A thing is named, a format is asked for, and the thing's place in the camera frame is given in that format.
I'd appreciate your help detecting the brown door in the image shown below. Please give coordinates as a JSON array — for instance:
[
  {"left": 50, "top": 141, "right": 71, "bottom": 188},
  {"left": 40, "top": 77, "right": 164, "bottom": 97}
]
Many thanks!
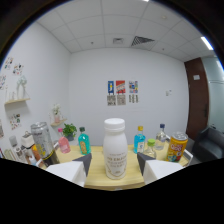
[{"left": 183, "top": 57, "right": 210, "bottom": 141}]

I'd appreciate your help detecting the small square ceiling vent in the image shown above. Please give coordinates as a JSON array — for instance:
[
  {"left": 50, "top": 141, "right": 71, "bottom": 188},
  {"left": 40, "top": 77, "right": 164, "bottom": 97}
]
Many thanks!
[{"left": 112, "top": 37, "right": 125, "bottom": 45}]

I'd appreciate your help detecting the clear bottle green cap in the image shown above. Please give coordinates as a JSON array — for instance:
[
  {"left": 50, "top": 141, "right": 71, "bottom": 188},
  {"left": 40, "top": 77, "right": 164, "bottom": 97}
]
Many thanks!
[{"left": 143, "top": 138, "right": 158, "bottom": 160}]

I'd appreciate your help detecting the teal liquid bottle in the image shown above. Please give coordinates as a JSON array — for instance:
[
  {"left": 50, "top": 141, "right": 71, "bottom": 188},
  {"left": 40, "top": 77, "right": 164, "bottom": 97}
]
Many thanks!
[{"left": 77, "top": 126, "right": 92, "bottom": 156}]

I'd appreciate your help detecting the ceiling air vent grille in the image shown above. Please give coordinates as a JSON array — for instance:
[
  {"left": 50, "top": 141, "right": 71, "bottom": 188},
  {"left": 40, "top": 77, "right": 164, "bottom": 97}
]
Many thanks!
[{"left": 130, "top": 35, "right": 156, "bottom": 48}]

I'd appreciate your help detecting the pink liquid bottle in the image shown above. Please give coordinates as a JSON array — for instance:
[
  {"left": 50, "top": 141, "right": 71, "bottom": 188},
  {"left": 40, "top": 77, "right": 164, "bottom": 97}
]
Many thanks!
[{"left": 57, "top": 127, "right": 72, "bottom": 155}]

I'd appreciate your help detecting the black armchair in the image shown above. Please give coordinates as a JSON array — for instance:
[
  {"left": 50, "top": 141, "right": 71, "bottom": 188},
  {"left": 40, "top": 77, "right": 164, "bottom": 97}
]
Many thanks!
[{"left": 191, "top": 125, "right": 224, "bottom": 164}]

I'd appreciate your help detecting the multicolour poster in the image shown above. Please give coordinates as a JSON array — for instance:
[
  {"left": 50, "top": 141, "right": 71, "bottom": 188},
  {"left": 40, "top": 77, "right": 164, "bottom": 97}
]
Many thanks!
[{"left": 128, "top": 80, "right": 139, "bottom": 95}]

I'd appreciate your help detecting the blue poster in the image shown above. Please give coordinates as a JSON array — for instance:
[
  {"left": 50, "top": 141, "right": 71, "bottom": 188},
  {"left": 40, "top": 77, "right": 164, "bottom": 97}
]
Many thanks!
[{"left": 107, "top": 80, "right": 115, "bottom": 96}]

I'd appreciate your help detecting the clear bottle blue cap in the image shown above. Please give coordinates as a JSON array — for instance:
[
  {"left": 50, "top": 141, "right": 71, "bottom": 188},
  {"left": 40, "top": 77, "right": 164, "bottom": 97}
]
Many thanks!
[{"left": 154, "top": 123, "right": 168, "bottom": 151}]

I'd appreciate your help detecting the small wooden wall shelf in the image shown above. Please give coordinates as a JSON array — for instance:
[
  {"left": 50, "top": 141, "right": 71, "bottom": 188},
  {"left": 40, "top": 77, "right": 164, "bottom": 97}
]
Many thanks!
[{"left": 50, "top": 118, "right": 68, "bottom": 128}]

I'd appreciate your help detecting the light blue bottle yellow cap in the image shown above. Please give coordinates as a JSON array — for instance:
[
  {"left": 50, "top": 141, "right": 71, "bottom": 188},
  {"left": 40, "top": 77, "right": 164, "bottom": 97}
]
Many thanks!
[{"left": 133, "top": 125, "right": 147, "bottom": 154}]

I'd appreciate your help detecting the black and white poster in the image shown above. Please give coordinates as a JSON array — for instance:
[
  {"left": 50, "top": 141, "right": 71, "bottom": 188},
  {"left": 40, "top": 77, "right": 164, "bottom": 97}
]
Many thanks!
[
  {"left": 128, "top": 94, "right": 139, "bottom": 104},
  {"left": 106, "top": 95, "right": 117, "bottom": 107},
  {"left": 116, "top": 94, "right": 127, "bottom": 106}
]

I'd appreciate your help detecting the white pot with lid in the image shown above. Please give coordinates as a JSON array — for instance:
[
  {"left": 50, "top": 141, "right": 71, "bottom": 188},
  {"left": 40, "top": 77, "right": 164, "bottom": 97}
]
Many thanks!
[{"left": 20, "top": 130, "right": 36, "bottom": 149}]

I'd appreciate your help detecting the wall sticker cluster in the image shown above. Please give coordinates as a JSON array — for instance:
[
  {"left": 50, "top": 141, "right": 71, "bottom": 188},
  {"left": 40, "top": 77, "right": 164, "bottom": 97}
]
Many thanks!
[{"left": 9, "top": 113, "right": 23, "bottom": 131}]

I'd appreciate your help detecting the white milk bottle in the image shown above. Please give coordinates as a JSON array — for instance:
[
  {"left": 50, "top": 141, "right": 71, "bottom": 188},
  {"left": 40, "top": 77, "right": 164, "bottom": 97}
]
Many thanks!
[{"left": 102, "top": 117, "right": 129, "bottom": 181}]

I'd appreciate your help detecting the two-tier wooden shelf rack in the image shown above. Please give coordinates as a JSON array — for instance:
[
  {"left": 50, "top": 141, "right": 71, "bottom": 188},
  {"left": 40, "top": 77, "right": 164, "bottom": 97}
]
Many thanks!
[{"left": 36, "top": 143, "right": 194, "bottom": 192}]

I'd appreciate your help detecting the ceiling light panel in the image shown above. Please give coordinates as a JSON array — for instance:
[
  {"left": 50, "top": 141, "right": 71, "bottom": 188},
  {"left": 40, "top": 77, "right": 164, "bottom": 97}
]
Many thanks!
[{"left": 200, "top": 35, "right": 214, "bottom": 52}]

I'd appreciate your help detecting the vase with white flowers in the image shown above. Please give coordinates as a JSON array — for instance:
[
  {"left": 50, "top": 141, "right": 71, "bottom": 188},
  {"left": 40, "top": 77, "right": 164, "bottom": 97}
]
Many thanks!
[{"left": 51, "top": 103, "right": 63, "bottom": 124}]

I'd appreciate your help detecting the red poster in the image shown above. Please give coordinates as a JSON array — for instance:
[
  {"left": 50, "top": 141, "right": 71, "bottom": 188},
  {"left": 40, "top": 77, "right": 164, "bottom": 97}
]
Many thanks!
[{"left": 115, "top": 80, "right": 127, "bottom": 95}]

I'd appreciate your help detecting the yellow orange drink can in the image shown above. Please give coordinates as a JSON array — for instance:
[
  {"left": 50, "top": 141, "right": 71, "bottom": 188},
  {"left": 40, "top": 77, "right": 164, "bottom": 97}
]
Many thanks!
[{"left": 165, "top": 131, "right": 189, "bottom": 163}]

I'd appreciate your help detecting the green potted plant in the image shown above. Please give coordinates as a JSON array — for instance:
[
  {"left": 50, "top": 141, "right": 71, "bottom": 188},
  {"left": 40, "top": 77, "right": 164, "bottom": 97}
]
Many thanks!
[{"left": 62, "top": 123, "right": 78, "bottom": 142}]

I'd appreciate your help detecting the black and yellow tall can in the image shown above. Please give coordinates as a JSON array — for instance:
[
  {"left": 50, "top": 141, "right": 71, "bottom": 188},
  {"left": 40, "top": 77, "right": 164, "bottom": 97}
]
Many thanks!
[{"left": 30, "top": 121, "right": 61, "bottom": 168}]

